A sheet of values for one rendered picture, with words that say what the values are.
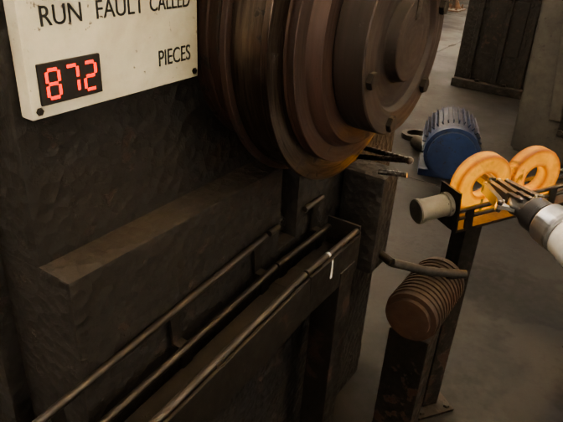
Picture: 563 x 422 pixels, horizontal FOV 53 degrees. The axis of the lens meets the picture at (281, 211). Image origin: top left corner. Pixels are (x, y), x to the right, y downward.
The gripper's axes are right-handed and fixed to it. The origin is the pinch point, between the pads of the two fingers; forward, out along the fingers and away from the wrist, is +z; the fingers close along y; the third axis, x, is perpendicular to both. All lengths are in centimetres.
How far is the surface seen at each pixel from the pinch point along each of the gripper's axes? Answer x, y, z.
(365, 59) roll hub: 39, -55, -31
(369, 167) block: 6.4, -32.2, -0.7
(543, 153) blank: 5.1, 15.4, -1.2
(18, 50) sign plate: 41, -95, -32
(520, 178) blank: -1.0, 10.4, -1.5
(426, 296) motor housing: -20.1, -21.0, -14.9
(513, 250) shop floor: -77, 86, 59
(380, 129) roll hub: 27, -48, -27
